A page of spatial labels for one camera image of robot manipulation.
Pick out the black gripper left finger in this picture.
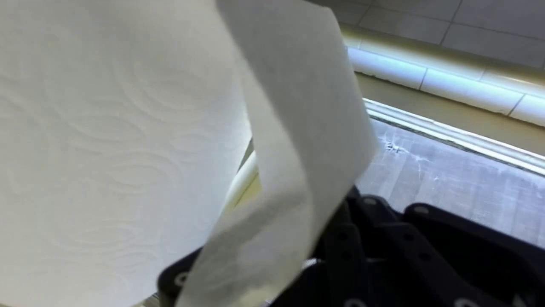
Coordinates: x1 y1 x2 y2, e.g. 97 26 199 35
157 248 204 307

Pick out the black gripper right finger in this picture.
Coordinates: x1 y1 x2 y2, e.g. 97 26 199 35
271 187 545 307

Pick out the white paper towel roll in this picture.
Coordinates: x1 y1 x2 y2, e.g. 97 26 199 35
0 0 255 307

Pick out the window with white frame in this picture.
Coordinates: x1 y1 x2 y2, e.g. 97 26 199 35
356 98 545 251

